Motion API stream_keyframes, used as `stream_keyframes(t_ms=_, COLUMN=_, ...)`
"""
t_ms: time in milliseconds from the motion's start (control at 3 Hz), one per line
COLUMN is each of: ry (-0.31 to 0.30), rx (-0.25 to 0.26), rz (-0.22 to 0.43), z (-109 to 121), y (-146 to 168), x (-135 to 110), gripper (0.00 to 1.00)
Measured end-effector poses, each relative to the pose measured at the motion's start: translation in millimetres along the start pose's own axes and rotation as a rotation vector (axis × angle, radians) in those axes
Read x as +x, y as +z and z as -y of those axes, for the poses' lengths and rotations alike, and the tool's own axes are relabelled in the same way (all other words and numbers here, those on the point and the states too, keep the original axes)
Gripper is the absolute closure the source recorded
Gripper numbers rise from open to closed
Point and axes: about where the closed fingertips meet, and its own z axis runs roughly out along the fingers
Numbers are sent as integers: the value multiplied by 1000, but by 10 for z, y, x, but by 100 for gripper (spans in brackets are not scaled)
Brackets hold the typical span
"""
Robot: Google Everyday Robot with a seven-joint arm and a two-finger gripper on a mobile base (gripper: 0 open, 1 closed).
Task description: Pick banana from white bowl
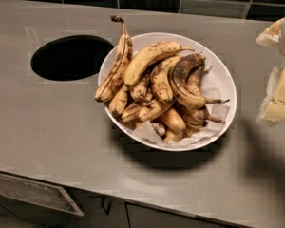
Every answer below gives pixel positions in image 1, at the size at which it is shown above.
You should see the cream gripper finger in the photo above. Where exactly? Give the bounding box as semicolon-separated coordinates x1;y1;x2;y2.
256;18;284;47
256;67;285;127

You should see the yellow top banana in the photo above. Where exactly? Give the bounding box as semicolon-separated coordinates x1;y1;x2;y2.
123;41;195;88

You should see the yellow banana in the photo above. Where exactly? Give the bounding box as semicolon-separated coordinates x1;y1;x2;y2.
123;41;195;88
160;106;186;132

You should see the white oval bowl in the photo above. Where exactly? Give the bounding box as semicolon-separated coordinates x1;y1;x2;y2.
104;32;237;151

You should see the dark lower right banana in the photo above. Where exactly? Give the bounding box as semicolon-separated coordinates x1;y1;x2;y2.
174;104;225;126

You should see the dark brown curved banana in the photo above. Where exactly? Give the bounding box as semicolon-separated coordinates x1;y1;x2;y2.
169;53;228;108

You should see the yellow bottom banana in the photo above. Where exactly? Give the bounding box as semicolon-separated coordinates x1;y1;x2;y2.
160;106;186;132

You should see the spotted middle banana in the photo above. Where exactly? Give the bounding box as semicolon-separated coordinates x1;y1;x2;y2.
150;55;181;103

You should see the spotted lower centre banana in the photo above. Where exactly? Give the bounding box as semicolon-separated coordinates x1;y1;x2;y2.
121;99;173;123

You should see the small spotted inner banana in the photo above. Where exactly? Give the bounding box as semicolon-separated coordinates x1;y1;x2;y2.
130;74;150;101

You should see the small lower left banana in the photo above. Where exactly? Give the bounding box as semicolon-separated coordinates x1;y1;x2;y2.
109;85;128;118

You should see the long spotted left banana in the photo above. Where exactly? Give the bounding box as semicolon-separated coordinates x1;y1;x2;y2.
94;15;133;103

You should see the round black counter hole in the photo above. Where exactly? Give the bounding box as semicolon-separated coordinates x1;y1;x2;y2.
30;35;114;81

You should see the framed sign on cabinet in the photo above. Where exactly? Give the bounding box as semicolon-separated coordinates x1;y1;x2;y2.
0;173;84;217

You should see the black cabinet handle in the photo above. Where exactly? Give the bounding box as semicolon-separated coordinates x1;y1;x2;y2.
101;197;112;216

